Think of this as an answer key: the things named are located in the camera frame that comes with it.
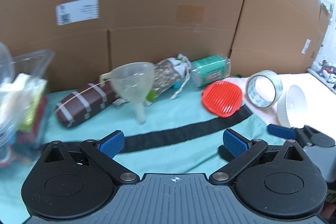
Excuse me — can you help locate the translucent plastic funnel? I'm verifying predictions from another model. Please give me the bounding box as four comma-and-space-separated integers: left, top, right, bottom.
99, 62, 155, 125

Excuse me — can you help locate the background clutter pile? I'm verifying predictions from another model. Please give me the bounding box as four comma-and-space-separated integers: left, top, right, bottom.
312, 57, 336, 86

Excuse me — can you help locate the clear printed tape roll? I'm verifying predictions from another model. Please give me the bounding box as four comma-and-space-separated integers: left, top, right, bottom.
246, 70, 283, 109

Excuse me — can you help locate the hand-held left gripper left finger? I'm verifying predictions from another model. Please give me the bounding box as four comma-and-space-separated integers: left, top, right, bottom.
39, 130, 140, 185

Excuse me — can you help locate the patterned drawstring pouch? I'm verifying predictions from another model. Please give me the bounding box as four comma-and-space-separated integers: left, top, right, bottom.
150, 54, 193, 100

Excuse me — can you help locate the teal cloth with black stripe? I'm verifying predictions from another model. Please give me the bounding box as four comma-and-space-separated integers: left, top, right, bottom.
0, 80, 286, 224

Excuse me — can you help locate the white ribbed bowl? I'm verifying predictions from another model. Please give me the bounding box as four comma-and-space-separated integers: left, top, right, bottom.
277, 84, 307, 128

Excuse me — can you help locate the brown striped glasses case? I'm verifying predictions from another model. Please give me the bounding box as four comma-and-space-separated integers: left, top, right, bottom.
55, 81, 121, 128

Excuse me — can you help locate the red round ridged scrubber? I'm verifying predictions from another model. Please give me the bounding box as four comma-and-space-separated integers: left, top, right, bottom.
201, 81, 243, 118

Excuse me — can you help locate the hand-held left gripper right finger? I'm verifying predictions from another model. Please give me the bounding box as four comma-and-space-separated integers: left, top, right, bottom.
209, 128, 306, 185

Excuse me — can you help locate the green label plastic bottle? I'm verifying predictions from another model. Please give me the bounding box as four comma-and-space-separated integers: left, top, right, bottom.
189, 55, 232, 88

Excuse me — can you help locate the clear plastic storage container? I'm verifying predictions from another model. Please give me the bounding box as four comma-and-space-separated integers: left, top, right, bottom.
0, 42, 55, 167

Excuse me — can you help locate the white shipping label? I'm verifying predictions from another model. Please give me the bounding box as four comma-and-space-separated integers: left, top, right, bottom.
56, 0, 100, 26

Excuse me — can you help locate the metal watch chain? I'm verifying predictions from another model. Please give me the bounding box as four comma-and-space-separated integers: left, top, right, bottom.
113, 98, 127, 109

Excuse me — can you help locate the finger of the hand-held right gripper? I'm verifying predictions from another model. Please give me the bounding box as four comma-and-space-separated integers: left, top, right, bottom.
267, 124, 317, 146

